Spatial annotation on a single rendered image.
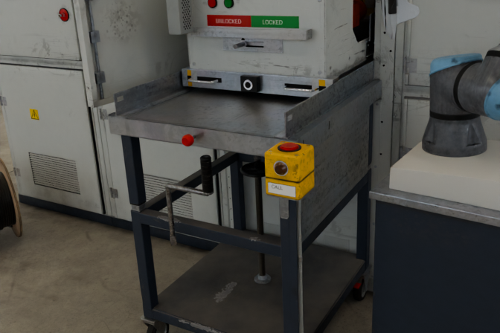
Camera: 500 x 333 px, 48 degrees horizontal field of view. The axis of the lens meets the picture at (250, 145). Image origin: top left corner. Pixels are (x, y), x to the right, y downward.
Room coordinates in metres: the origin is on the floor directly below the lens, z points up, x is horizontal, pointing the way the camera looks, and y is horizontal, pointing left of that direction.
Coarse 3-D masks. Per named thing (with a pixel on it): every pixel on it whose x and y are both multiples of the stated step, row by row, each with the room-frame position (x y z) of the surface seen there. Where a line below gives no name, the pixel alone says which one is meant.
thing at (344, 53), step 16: (336, 0) 1.70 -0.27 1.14; (352, 0) 1.82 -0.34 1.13; (336, 16) 1.71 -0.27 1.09; (352, 16) 1.82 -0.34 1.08; (336, 32) 1.71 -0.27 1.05; (352, 32) 1.82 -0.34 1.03; (336, 48) 1.71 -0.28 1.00; (352, 48) 1.83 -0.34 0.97; (336, 64) 1.71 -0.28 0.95; (352, 64) 1.83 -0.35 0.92
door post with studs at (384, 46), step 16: (384, 32) 1.90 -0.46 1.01; (384, 48) 1.90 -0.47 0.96; (384, 64) 1.90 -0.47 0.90; (384, 80) 1.89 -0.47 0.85; (384, 96) 1.89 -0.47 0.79; (384, 112) 1.89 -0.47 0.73; (384, 128) 1.89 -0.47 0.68; (384, 144) 1.89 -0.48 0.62; (384, 160) 1.89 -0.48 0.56; (384, 176) 1.89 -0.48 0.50
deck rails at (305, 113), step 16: (368, 64) 1.87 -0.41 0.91; (160, 80) 1.79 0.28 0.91; (176, 80) 1.87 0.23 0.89; (352, 80) 1.74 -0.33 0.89; (368, 80) 1.88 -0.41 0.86; (128, 96) 1.66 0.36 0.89; (144, 96) 1.72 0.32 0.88; (160, 96) 1.79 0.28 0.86; (176, 96) 1.81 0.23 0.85; (320, 96) 1.52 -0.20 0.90; (336, 96) 1.62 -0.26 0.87; (128, 112) 1.63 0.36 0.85; (288, 112) 1.34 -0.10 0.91; (304, 112) 1.43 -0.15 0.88; (320, 112) 1.52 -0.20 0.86; (288, 128) 1.34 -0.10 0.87
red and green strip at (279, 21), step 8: (208, 16) 1.84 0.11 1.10; (216, 16) 1.82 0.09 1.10; (224, 16) 1.81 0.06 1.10; (232, 16) 1.79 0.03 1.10; (240, 16) 1.78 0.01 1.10; (248, 16) 1.76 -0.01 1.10; (256, 16) 1.75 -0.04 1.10; (264, 16) 1.73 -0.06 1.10; (272, 16) 1.72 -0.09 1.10; (280, 16) 1.71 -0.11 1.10; (288, 16) 1.69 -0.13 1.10; (296, 16) 1.68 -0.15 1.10; (208, 24) 1.84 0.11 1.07; (216, 24) 1.82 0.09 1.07; (224, 24) 1.81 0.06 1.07; (232, 24) 1.79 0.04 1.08; (240, 24) 1.78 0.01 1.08; (248, 24) 1.76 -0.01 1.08; (256, 24) 1.75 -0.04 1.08; (264, 24) 1.74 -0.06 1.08; (272, 24) 1.72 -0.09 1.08; (280, 24) 1.71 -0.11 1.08; (288, 24) 1.70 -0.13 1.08; (296, 24) 1.68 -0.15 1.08
